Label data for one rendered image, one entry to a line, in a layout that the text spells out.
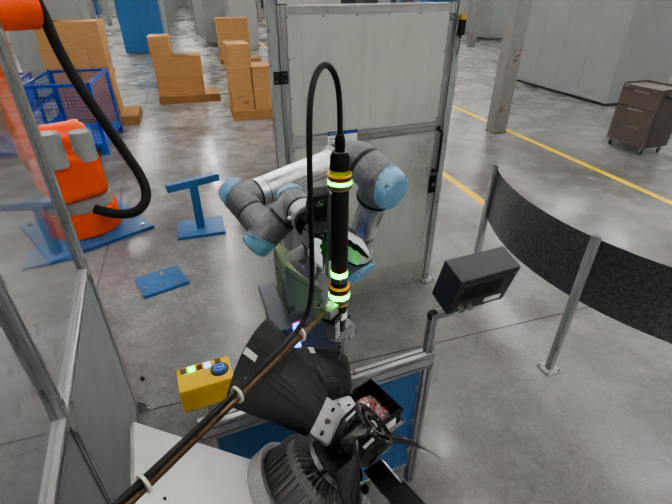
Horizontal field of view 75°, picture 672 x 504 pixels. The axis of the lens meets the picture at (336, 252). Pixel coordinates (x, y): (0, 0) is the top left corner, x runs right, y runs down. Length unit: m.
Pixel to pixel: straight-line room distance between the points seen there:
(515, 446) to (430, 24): 2.41
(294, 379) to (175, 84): 9.21
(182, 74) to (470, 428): 8.70
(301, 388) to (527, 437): 1.92
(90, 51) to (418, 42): 6.52
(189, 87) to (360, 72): 7.47
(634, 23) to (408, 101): 7.87
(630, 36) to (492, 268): 9.08
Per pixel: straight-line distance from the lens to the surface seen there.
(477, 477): 2.53
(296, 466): 1.07
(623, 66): 10.59
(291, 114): 2.63
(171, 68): 9.92
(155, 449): 0.98
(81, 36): 8.57
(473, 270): 1.59
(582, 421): 2.96
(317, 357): 1.29
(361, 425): 1.03
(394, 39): 2.82
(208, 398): 1.45
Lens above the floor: 2.09
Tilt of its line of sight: 32 degrees down
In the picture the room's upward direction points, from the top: straight up
